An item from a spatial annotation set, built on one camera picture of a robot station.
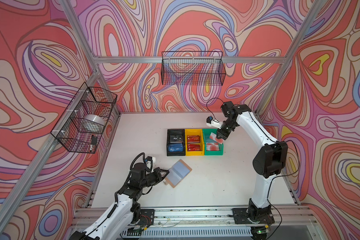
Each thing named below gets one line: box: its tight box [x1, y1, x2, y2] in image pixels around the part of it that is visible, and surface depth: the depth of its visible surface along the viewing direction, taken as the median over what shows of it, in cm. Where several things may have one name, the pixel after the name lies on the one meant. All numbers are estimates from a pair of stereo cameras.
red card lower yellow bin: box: [187, 143, 202, 152], surface depth 100 cm
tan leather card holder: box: [163, 159, 193, 188], surface depth 90 cm
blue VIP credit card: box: [168, 143, 184, 152], surface depth 99 cm
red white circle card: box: [210, 132, 217, 142], surface depth 89 cm
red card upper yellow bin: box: [187, 135, 200, 143], surface depth 103 cm
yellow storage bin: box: [185, 128, 205, 156], surface depth 96 cm
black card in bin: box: [169, 135, 183, 143], surface depth 104 cm
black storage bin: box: [166, 129, 186, 156], surface depth 97 cm
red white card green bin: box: [206, 142, 220, 151], surface depth 100 cm
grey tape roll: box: [84, 114, 105, 126], surface depth 75 cm
